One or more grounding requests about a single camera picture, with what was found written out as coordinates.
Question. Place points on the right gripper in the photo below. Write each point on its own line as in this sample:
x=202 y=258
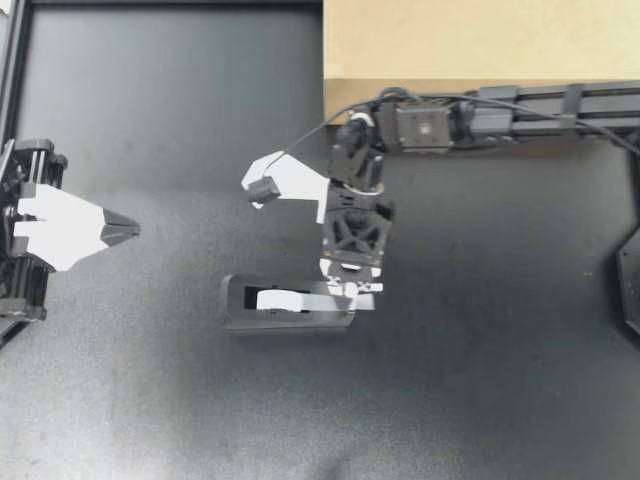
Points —
x=357 y=230

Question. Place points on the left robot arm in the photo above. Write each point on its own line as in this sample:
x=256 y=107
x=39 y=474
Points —
x=30 y=295

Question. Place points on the black frame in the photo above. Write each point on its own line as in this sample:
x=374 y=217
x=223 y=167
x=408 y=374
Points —
x=12 y=75

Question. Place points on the cardboard box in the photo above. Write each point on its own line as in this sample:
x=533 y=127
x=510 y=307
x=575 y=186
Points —
x=475 y=40

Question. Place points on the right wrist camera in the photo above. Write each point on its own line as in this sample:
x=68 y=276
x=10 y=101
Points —
x=300 y=185

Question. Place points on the piece of clear tape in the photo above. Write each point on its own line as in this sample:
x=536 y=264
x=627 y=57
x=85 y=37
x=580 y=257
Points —
x=317 y=303

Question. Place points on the black tape dispenser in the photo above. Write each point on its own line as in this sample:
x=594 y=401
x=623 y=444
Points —
x=235 y=320

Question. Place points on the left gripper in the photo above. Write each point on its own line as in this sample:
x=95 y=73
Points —
x=7 y=210

